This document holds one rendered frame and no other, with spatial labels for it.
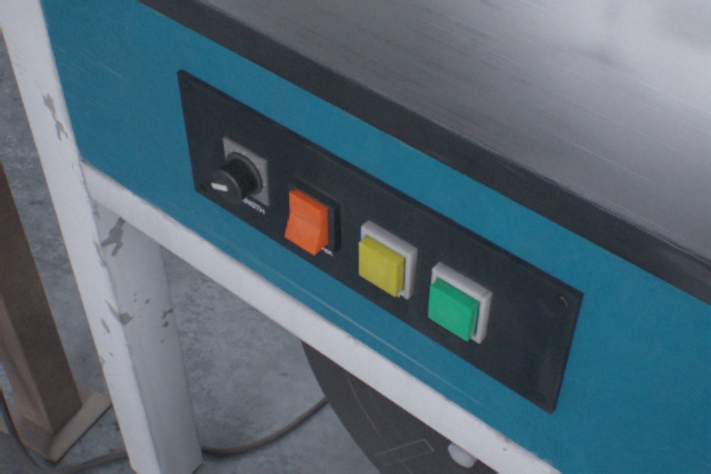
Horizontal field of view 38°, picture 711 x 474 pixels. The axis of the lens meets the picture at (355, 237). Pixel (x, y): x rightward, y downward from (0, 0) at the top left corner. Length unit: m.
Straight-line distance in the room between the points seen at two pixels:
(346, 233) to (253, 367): 0.75
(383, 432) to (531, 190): 0.62
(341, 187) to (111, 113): 0.20
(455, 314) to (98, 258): 0.39
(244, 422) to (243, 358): 0.09
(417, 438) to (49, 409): 0.44
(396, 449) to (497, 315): 0.55
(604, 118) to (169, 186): 0.30
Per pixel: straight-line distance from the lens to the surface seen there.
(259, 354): 1.28
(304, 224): 0.53
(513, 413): 0.55
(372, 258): 0.51
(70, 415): 1.25
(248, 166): 0.55
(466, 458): 0.88
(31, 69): 0.71
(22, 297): 1.09
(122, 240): 0.80
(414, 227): 0.49
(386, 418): 1.00
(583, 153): 0.43
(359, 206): 0.51
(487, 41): 0.49
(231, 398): 1.25
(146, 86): 0.61
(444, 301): 0.49
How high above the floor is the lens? 1.02
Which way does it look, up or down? 46 degrees down
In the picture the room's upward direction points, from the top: straight up
